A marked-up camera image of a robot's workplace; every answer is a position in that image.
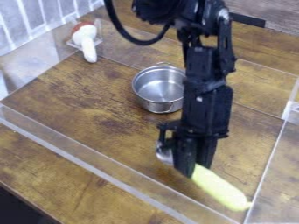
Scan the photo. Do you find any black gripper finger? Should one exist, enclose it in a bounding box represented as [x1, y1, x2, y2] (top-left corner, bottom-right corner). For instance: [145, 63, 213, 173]
[173, 137, 198, 178]
[197, 136, 218, 168]

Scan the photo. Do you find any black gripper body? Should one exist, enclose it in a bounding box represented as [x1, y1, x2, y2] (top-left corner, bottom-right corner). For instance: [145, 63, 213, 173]
[158, 82, 234, 146]

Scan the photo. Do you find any green handled metal spoon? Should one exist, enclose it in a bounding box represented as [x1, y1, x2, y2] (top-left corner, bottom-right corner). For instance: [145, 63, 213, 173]
[155, 141, 253, 213]

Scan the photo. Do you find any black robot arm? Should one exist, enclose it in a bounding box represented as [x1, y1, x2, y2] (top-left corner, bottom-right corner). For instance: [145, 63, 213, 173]
[105, 0, 237, 177]

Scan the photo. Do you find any small steel pot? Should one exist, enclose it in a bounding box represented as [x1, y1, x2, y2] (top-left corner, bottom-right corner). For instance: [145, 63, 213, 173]
[133, 64, 186, 114]

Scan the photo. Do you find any black bar at back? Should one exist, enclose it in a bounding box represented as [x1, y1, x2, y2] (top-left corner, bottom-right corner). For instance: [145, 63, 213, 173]
[230, 12, 266, 28]

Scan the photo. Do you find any red white toy mushroom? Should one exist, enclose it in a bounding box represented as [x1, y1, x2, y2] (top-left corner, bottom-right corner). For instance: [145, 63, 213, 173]
[71, 22, 98, 63]

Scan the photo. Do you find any clear acrylic enclosure wall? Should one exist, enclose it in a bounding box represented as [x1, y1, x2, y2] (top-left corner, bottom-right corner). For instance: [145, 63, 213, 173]
[0, 103, 238, 224]

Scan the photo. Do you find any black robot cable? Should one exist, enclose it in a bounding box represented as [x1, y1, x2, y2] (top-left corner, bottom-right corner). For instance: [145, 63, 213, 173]
[103, 0, 174, 46]

